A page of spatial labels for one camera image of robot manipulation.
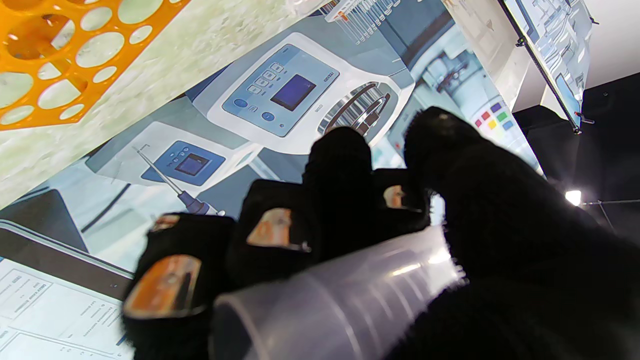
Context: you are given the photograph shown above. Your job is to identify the printed laboratory backdrop poster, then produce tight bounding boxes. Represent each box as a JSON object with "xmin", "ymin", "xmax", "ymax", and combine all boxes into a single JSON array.
[{"xmin": 0, "ymin": 0, "xmax": 546, "ymax": 360}]

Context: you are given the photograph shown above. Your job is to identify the clear plastic centrifuge tube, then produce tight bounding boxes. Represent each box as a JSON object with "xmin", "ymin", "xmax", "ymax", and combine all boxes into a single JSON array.
[{"xmin": 210, "ymin": 225, "xmax": 466, "ymax": 360}]

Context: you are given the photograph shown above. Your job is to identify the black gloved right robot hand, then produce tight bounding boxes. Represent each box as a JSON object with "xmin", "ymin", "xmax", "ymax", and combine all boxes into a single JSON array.
[{"xmin": 121, "ymin": 106, "xmax": 640, "ymax": 360}]

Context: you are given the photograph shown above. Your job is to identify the orange plastic test tube rack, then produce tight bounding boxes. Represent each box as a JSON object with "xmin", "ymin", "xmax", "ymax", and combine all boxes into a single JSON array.
[{"xmin": 0, "ymin": 0, "xmax": 191, "ymax": 132}]

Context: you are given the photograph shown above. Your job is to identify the printed side panel on frame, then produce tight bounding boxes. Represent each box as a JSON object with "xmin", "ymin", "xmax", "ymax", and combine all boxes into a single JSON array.
[{"xmin": 500, "ymin": 0, "xmax": 597, "ymax": 135}]

